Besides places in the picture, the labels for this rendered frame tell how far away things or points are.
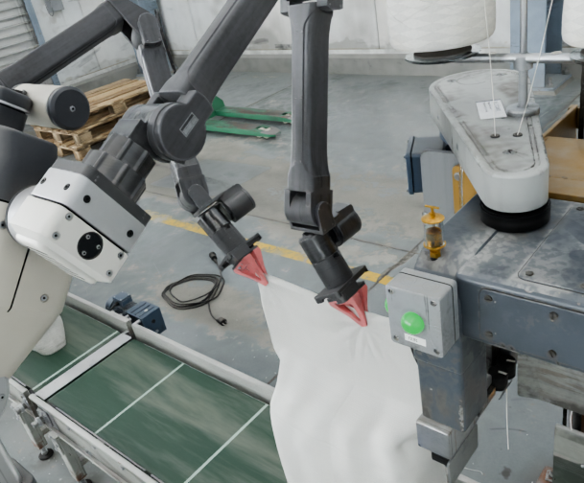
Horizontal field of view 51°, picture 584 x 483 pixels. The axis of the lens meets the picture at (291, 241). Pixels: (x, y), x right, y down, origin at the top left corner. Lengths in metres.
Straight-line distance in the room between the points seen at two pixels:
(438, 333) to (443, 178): 0.49
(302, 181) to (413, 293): 0.38
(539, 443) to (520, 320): 1.64
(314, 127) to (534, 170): 0.39
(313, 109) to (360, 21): 6.09
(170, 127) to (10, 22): 7.85
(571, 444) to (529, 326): 0.69
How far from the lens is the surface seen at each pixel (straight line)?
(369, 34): 7.09
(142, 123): 0.84
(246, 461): 1.89
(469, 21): 0.98
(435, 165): 1.19
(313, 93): 1.05
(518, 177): 0.81
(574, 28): 0.91
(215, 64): 0.91
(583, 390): 1.01
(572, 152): 1.09
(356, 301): 1.11
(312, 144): 1.05
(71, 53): 1.41
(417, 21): 0.97
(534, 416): 2.47
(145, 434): 2.09
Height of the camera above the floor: 1.75
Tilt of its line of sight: 28 degrees down
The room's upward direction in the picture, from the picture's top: 11 degrees counter-clockwise
